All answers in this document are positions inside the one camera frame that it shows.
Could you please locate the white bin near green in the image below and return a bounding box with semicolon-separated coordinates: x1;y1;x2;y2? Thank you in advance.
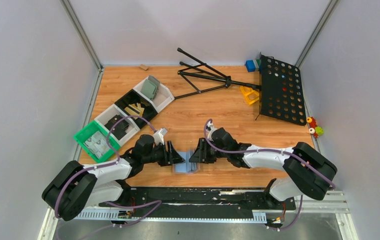
95;104;140;146

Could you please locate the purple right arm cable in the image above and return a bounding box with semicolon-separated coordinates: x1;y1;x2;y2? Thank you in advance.
204;118;336;232

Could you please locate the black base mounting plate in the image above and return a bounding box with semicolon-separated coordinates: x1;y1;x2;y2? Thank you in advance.
114;187;296;219

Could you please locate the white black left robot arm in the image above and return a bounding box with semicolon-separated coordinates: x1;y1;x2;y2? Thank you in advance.
41;134;185;221

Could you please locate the white slotted cable duct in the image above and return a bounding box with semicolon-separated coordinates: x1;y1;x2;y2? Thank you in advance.
75;208;268;224

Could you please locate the black plastic bin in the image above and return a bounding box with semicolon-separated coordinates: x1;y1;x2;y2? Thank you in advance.
114;89;158;122

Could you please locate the yellow toy frame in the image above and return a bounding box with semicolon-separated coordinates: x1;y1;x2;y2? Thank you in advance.
240;86;260;106

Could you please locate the white bin far end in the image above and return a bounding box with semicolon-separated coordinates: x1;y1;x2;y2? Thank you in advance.
133;76;175;113

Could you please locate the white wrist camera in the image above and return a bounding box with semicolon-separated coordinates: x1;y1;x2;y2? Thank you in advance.
153;127;168;146
206;122;217;135

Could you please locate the green plastic bin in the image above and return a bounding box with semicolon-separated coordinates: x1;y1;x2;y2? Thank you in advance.
73;120;114;163

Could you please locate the grey green pouch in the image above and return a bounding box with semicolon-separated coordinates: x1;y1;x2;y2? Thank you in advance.
141;75;160;100

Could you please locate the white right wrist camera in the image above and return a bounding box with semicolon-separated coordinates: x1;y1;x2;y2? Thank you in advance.
206;122;217;135

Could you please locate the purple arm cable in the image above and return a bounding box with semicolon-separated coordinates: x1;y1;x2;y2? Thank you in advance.
204;118;336;232
54;115;162;240

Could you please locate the blue toy block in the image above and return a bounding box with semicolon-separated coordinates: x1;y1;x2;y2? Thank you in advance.
245;59;261;73

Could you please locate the black perforated music tray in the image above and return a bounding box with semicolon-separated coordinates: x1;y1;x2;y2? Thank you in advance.
259;53;307;126

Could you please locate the black folding tripod stand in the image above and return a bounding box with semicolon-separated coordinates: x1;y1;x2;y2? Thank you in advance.
174;47;262;100

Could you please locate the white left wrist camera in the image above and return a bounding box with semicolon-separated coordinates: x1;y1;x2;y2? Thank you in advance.
153;127;168;146

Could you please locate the red yellow toy piece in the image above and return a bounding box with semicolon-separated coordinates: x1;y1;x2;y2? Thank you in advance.
306;117;318;129

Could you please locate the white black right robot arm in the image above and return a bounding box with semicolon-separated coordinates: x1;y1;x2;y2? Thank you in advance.
189;126;338;202

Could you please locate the tan black item in bin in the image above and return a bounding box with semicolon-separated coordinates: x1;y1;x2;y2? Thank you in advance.
125;102;146;117

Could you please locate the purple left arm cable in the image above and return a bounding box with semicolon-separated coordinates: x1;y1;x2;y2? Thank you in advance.
54;115;162;240

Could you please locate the small wooden block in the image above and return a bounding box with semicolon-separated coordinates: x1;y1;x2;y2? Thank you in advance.
139;64;149;71

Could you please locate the clear packet in green bin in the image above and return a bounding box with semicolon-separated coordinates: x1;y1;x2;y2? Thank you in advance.
84;131;110;159

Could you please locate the green white toy piece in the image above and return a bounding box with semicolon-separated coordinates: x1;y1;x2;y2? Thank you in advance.
309;126;324;138

